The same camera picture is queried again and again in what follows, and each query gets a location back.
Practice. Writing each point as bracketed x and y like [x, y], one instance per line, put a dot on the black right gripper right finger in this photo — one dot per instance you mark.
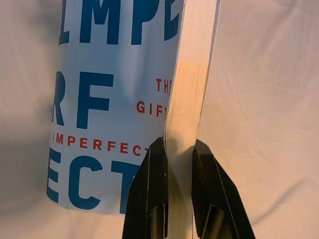
[219, 204]

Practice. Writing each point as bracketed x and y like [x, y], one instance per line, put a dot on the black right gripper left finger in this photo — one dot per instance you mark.
[147, 194]

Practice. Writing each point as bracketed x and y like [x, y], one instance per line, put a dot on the black lettered white magazine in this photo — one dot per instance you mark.
[112, 99]

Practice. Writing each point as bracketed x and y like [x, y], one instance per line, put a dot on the beige sheeted bed mattress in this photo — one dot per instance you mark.
[274, 99]

